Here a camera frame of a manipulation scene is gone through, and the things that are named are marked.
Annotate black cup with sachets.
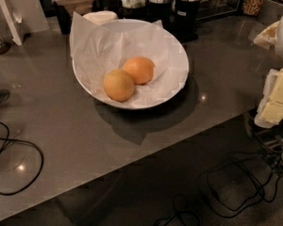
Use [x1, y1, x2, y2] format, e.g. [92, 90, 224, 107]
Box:
[148, 0, 172, 26]

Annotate jar of nuts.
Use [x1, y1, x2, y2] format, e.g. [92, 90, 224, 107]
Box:
[241, 0, 264, 16]

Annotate black cup with napkins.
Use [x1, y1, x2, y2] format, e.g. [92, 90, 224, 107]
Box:
[121, 0, 147, 20]

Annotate black cables on floor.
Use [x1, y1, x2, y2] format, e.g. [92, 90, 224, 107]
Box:
[152, 151, 283, 226]

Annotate white bowl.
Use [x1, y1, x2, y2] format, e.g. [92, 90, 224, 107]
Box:
[72, 18, 191, 111]

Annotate white stand board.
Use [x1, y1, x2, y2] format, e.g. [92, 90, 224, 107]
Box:
[0, 0, 24, 45]

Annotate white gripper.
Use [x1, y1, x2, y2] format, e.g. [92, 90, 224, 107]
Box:
[253, 16, 283, 128]

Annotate white paper liner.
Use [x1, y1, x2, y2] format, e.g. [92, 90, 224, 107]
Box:
[69, 11, 190, 109]

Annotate black cable on table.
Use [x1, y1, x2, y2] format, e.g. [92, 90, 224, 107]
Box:
[0, 119, 44, 197]

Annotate black cup with packets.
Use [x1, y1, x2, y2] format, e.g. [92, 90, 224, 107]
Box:
[174, 0, 200, 42]

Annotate orange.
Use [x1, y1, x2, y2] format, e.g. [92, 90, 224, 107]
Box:
[123, 56, 155, 85]
[104, 69, 135, 102]

